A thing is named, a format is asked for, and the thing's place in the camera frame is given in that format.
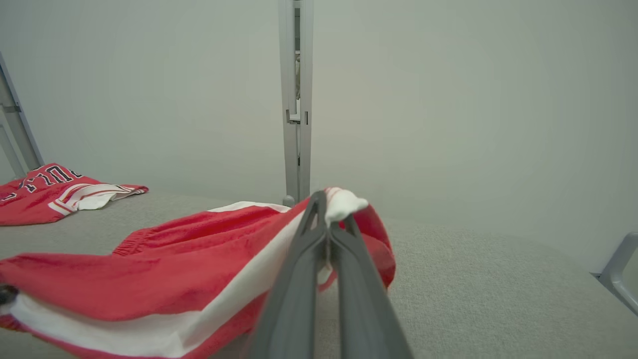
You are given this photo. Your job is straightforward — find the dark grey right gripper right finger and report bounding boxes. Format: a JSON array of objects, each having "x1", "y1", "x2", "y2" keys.
[{"x1": 330, "y1": 215, "x2": 414, "y2": 359}]

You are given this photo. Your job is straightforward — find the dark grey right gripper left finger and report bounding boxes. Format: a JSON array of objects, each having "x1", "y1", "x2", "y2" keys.
[{"x1": 247, "y1": 192, "x2": 329, "y2": 359}]

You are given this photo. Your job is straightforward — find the red basketball jersey black lettering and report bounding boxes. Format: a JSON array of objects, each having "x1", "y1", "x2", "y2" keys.
[{"x1": 0, "y1": 163, "x2": 149, "y2": 226}]

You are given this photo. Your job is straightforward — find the red shorts white side stripe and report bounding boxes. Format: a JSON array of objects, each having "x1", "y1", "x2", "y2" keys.
[{"x1": 0, "y1": 187, "x2": 397, "y2": 359}]

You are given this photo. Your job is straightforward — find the grey slanted metal frame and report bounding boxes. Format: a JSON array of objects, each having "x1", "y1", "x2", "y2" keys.
[{"x1": 0, "y1": 52, "x2": 44, "y2": 180}]

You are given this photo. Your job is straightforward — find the grey double partition post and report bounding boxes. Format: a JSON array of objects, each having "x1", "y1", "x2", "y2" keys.
[{"x1": 278, "y1": 0, "x2": 314, "y2": 207}]

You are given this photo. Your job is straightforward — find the grey curved metal frame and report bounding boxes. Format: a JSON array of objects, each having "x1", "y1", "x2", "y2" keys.
[{"x1": 591, "y1": 232, "x2": 638, "y2": 317}]

